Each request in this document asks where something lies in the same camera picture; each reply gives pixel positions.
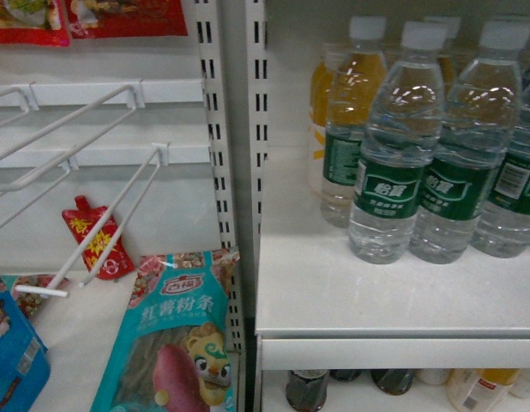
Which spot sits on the yellow drink bottle behind water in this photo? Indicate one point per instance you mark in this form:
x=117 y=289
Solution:
x=332 y=53

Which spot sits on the white water shelf board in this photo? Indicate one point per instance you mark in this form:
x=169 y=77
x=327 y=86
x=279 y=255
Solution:
x=319 y=306

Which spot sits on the green label water bottle rear left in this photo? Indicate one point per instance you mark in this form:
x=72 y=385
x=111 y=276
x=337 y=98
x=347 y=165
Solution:
x=357 y=78

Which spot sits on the green label water bottle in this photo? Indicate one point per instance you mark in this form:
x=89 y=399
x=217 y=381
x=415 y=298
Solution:
x=504 y=226
x=357 y=78
x=401 y=133
x=481 y=111

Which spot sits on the green label water bottle front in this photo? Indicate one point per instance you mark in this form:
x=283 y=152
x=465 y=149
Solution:
x=401 y=133

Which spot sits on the green label water bottle right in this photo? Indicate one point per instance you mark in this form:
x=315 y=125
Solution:
x=504 y=226

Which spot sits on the red snack bag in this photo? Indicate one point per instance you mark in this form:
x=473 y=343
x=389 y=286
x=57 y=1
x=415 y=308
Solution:
x=38 y=22
x=125 y=19

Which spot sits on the red sauce pouch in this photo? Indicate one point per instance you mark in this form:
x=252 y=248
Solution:
x=80 y=221

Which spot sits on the teal sweet potato noodle bag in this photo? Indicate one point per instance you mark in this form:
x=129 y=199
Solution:
x=170 y=352

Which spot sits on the white slotted upright left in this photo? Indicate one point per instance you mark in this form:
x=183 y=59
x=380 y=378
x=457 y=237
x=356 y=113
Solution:
x=210 y=50

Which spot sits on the white slotted upright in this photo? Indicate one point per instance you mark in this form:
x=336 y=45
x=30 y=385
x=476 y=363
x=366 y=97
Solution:
x=257 y=76
x=210 y=50

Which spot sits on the dark soy sauce bottle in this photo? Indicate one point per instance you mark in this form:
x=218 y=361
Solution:
x=306 y=390

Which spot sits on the white slotted upright right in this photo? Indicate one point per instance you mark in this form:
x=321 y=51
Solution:
x=257 y=76

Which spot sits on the floral noodle bag behind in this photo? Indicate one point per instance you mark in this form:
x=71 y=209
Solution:
x=29 y=303

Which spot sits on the yellow white bottle below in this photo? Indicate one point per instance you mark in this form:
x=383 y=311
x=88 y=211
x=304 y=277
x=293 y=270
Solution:
x=477 y=390

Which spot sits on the blue sugar bag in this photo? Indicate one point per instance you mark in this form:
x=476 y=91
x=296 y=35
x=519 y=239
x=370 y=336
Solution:
x=24 y=368

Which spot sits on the red snack bag top left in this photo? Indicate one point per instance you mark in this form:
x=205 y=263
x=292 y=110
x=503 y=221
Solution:
x=38 y=22

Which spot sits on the white wire peg hook upper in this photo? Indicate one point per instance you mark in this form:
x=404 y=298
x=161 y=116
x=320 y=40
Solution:
x=45 y=126

